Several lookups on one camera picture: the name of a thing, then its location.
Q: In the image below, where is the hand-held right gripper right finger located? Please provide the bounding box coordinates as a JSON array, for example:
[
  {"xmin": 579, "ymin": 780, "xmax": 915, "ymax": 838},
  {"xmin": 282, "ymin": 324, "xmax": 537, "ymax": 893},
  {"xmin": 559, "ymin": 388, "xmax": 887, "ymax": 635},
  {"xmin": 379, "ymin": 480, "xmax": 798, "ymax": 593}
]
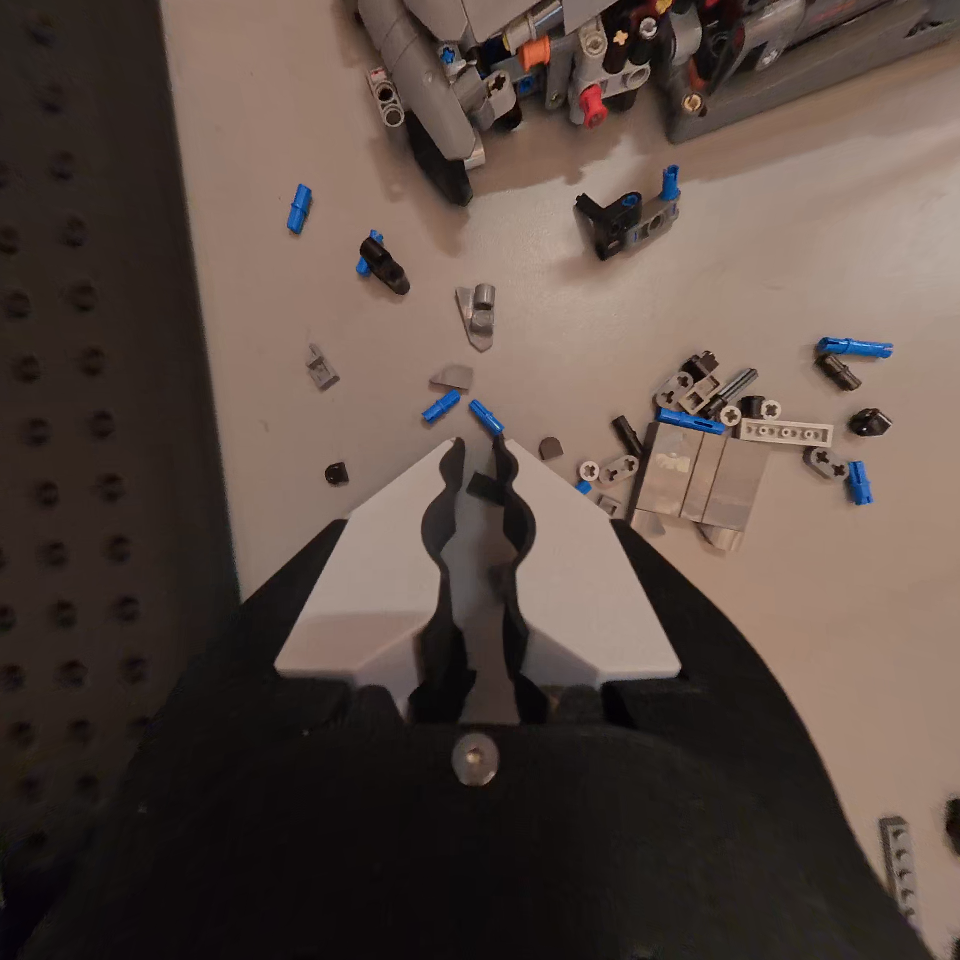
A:
[{"xmin": 491, "ymin": 435, "xmax": 682, "ymax": 725}]

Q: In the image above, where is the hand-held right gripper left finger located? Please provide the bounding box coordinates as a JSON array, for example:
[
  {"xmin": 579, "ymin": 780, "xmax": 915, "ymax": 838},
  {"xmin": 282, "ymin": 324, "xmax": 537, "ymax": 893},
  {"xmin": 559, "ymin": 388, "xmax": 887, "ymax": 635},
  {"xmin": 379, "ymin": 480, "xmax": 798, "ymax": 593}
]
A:
[{"xmin": 273, "ymin": 437, "xmax": 477, "ymax": 725}]

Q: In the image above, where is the grey lego panel assembly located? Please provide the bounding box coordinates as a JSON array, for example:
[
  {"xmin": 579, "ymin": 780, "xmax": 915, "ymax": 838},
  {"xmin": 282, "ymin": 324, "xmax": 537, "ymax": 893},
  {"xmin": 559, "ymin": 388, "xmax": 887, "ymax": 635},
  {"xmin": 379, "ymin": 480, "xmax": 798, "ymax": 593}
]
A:
[{"xmin": 628, "ymin": 420, "xmax": 772, "ymax": 555}]

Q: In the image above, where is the long blue lego pin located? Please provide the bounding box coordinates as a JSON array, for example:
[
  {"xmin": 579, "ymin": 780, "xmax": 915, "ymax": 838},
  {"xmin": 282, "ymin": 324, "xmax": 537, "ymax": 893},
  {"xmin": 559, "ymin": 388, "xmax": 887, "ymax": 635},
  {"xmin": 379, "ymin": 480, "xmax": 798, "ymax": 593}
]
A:
[
  {"xmin": 816, "ymin": 336, "xmax": 895, "ymax": 360},
  {"xmin": 656, "ymin": 406, "xmax": 727, "ymax": 436}
]

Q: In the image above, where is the heap of small lego pieces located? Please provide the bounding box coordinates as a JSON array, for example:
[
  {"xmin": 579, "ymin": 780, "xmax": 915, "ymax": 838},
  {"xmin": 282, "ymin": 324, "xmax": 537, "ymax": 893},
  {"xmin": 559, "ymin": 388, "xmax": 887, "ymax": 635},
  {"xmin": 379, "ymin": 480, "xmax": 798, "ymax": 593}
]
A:
[{"xmin": 652, "ymin": 351, "xmax": 783, "ymax": 430}]

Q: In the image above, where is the grey wedge lego piece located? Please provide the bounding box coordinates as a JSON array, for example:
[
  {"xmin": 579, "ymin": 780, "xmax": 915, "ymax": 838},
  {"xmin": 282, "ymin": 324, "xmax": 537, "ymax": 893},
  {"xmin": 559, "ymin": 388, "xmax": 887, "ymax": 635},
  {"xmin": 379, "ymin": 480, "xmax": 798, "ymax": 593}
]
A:
[{"xmin": 454, "ymin": 282, "xmax": 498, "ymax": 352}]

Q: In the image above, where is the grey lego car model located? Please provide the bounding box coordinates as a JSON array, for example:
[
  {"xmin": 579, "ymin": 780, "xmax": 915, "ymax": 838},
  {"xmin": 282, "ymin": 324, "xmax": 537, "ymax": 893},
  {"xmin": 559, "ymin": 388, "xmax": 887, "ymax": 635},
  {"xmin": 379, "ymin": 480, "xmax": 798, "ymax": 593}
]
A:
[{"xmin": 354, "ymin": 0, "xmax": 960, "ymax": 207}]

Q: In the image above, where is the light grey holed plate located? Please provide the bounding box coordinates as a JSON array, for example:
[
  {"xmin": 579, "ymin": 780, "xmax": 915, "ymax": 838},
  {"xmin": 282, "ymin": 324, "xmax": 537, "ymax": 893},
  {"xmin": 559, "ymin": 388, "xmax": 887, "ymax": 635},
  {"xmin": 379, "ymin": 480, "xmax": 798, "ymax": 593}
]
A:
[{"xmin": 738, "ymin": 420, "xmax": 835, "ymax": 444}]

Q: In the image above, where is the black connector with blue pin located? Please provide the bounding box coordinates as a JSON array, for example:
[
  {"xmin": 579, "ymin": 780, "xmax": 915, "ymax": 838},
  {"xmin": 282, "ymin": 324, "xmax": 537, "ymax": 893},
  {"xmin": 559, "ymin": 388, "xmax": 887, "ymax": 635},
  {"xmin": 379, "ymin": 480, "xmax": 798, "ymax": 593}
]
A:
[{"xmin": 355, "ymin": 229, "xmax": 412, "ymax": 297}]

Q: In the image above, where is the black perforated board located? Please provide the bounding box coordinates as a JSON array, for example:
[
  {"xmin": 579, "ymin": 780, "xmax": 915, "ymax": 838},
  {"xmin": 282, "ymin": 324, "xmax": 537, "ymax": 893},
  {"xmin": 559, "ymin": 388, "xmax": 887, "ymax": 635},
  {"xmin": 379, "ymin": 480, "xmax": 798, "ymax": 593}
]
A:
[{"xmin": 0, "ymin": 0, "xmax": 241, "ymax": 960}]

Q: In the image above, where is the black and grey connector assembly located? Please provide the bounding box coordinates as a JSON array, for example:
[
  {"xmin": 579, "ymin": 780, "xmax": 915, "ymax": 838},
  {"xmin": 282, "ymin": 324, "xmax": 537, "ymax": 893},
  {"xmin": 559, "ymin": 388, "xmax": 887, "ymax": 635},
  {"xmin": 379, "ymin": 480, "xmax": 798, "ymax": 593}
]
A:
[{"xmin": 573, "ymin": 165, "xmax": 682, "ymax": 262}]

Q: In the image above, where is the long grey holed beam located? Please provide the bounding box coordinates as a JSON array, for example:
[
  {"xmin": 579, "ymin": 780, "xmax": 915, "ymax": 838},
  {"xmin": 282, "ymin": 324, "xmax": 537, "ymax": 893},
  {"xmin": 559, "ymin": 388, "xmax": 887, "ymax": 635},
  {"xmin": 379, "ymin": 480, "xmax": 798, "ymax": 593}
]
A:
[{"xmin": 879, "ymin": 816, "xmax": 924, "ymax": 927}]

